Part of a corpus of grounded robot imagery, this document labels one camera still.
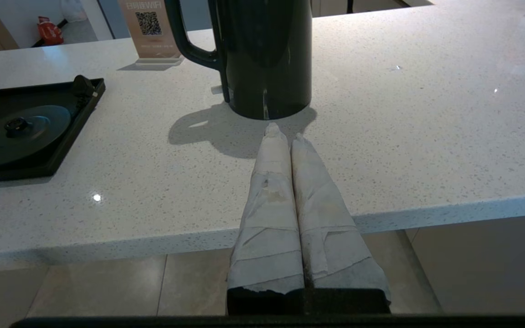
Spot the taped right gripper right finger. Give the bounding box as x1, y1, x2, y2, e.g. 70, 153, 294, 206
290, 133, 391, 292

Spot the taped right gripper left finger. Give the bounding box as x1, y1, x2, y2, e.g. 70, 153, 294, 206
227, 122, 305, 292

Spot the black electric kettle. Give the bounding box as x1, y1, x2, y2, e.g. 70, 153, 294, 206
165, 0, 313, 120

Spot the round black kettle base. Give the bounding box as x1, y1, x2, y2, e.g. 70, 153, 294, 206
0, 105, 72, 167

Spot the black rectangular serving tray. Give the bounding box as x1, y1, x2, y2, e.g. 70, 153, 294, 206
0, 77, 106, 184

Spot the acrylic QR code sign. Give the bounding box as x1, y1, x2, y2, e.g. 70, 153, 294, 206
118, 0, 185, 67

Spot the black power plug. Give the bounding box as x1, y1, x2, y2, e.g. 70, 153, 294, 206
72, 75, 98, 103

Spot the white plastic bag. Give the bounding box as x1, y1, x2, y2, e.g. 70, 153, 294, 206
60, 0, 89, 22

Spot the red bag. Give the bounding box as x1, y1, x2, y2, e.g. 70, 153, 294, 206
37, 16, 65, 46

